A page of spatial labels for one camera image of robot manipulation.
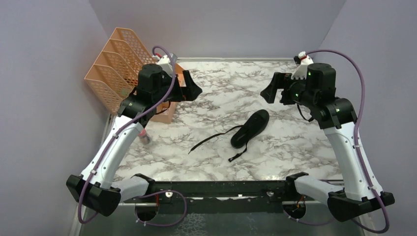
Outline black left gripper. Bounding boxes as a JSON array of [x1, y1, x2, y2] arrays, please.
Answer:
[[152, 70, 202, 105]]

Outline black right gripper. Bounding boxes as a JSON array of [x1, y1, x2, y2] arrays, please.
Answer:
[[261, 71, 317, 109]]

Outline black canvas sneaker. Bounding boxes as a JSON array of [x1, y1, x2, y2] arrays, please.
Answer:
[[231, 109, 269, 148]]

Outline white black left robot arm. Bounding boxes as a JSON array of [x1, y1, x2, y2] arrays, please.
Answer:
[[66, 64, 202, 216]]

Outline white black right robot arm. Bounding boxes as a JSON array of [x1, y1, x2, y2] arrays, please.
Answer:
[[261, 63, 395, 222]]

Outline pink capped small bottle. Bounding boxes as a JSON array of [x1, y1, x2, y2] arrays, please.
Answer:
[[138, 129, 151, 145]]

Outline orange plastic file organizer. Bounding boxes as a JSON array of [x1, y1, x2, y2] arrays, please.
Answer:
[[84, 27, 187, 124]]

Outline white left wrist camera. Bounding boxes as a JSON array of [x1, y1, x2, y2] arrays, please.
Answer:
[[153, 53, 177, 77]]

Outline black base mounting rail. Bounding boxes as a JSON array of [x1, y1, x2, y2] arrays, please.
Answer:
[[123, 180, 317, 216]]

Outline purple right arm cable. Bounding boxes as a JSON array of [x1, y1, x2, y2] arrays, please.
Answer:
[[282, 49, 390, 234]]

